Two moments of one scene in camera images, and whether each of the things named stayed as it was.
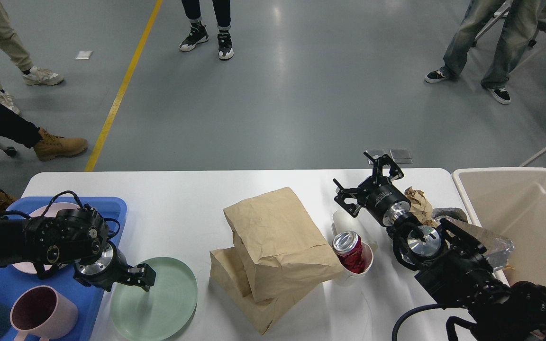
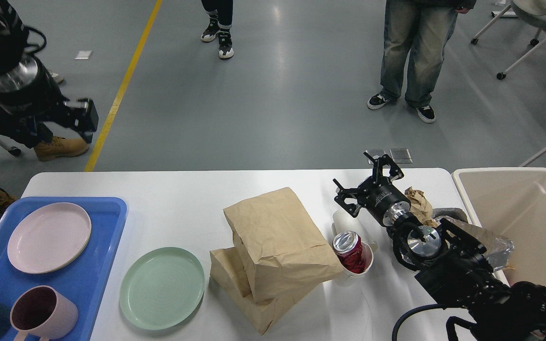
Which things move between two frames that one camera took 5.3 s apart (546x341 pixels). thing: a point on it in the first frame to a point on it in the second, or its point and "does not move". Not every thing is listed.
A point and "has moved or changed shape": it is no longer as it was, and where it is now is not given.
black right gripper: [377, 196] does not move
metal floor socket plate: [397, 156] does not move
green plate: [162, 313] has moved or changed shape
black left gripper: [109, 268] to [25, 94]
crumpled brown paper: [420, 207] does not move
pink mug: [40, 310] does not move
